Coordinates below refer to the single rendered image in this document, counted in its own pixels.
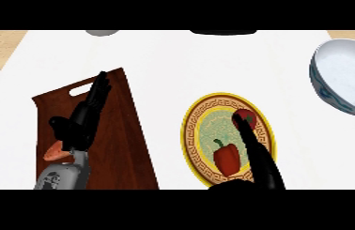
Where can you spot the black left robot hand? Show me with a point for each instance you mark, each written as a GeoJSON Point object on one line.
{"type": "Point", "coordinates": [84, 114]}

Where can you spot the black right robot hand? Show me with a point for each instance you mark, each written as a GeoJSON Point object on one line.
{"type": "Point", "coordinates": [259, 158]}

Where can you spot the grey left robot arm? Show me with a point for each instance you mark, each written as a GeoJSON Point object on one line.
{"type": "Point", "coordinates": [64, 172]}

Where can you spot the red bell pepper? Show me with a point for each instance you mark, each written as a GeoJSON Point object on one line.
{"type": "Point", "coordinates": [226, 158]}

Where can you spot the yellow patterned plate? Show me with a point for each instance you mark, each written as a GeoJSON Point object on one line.
{"type": "Point", "coordinates": [207, 127]}

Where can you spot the blue and white bowl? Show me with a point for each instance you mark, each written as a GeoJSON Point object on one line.
{"type": "Point", "coordinates": [334, 77]}

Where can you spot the brown wooden cutting board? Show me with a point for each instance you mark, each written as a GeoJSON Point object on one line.
{"type": "Point", "coordinates": [117, 136]}

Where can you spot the red strawberry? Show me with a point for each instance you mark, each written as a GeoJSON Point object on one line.
{"type": "Point", "coordinates": [248, 118]}

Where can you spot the orange carrot piece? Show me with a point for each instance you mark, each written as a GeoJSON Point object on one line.
{"type": "Point", "coordinates": [55, 152]}

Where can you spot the grey round object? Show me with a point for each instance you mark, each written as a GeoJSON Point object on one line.
{"type": "Point", "coordinates": [102, 32]}

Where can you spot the black round object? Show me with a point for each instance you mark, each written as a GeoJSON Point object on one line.
{"type": "Point", "coordinates": [223, 32]}

